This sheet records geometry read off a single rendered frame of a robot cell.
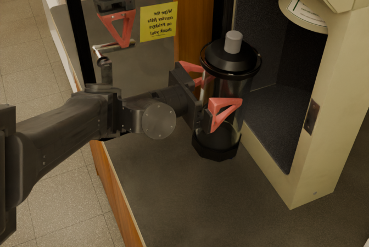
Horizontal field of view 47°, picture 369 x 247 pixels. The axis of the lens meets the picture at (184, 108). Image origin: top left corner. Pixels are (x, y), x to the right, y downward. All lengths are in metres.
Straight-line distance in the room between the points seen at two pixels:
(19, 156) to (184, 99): 0.40
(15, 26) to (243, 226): 2.71
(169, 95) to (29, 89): 2.06
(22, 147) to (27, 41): 2.79
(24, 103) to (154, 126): 2.05
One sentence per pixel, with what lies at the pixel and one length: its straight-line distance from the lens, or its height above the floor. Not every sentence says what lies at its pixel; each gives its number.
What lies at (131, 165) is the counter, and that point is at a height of 0.94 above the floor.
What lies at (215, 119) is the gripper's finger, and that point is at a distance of 0.74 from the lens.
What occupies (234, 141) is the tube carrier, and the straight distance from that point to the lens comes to 0.85.
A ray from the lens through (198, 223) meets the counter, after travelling 0.89.
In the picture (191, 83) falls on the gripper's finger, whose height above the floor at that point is 1.22.
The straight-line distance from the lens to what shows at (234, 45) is 0.72.
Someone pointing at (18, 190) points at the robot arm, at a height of 1.41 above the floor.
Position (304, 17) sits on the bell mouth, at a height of 1.33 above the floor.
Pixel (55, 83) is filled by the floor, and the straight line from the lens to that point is 2.73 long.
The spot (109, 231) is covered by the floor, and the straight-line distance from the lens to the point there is 1.99.
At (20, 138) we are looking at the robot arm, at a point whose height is 1.44.
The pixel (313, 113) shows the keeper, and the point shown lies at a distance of 0.73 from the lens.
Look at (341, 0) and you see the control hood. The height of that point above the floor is 1.43.
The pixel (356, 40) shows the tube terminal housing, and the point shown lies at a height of 1.36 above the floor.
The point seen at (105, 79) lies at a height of 1.17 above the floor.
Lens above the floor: 1.70
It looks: 44 degrees down
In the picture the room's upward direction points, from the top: straight up
